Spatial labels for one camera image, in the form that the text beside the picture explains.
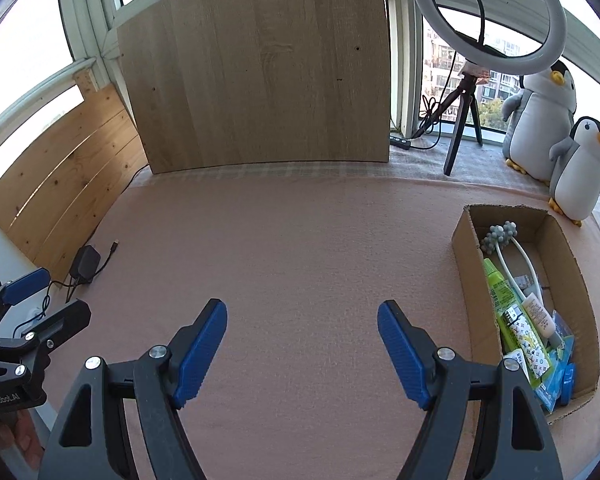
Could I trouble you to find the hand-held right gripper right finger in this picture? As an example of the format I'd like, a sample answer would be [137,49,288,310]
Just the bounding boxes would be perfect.
[377,300,565,480]

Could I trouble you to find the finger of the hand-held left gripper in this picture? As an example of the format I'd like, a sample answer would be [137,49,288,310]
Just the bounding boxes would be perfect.
[10,299,92,358]
[0,267,51,335]

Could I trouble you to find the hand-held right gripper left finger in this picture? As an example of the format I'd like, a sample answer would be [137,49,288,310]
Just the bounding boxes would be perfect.
[37,298,228,480]

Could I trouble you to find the cardboard box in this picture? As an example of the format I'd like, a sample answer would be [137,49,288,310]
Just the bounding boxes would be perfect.
[452,204,600,413]

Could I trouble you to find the patterned white tissue pack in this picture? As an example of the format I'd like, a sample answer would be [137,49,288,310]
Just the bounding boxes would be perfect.
[503,350,530,376]

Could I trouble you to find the green squeeze tube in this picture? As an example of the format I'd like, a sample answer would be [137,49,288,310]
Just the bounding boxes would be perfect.
[482,258,525,356]

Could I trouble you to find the small white tube grey cap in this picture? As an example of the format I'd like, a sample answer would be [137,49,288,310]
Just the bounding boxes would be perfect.
[521,294,565,348]

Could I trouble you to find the light blue sachet packet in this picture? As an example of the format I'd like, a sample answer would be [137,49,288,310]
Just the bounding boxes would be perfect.
[530,310,576,413]

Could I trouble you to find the person's left hand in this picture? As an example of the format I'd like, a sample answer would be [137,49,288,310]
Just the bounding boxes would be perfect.
[0,409,44,471]

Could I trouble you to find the black charger block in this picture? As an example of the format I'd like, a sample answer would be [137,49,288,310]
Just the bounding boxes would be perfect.
[69,245,101,285]

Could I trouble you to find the pine plank panel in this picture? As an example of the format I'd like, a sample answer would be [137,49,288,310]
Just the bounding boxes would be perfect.
[0,67,150,281]

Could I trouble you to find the white grey roller massager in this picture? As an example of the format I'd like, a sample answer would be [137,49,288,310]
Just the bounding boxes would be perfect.
[481,221,545,311]

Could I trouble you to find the pale checked bedsheet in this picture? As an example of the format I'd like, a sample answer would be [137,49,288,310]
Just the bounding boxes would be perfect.
[135,147,600,246]

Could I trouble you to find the black tripod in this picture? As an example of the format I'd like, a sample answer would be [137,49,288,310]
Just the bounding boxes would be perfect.
[443,72,483,177]

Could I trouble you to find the small penguin plush toy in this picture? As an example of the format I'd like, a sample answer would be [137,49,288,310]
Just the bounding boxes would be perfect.
[548,116,600,227]

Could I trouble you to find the large penguin plush toy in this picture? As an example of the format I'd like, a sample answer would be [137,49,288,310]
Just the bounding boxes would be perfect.
[501,59,578,183]

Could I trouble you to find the light wooden board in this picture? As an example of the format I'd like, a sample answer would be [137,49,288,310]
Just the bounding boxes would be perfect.
[116,0,391,176]

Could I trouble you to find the black charger cable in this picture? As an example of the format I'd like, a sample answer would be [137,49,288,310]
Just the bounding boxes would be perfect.
[10,241,121,341]

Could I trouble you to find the black ring light cable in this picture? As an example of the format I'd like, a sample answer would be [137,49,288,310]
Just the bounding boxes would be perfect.
[410,67,463,151]

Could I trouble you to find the white ring light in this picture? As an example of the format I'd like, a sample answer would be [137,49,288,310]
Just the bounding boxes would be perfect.
[411,0,568,77]

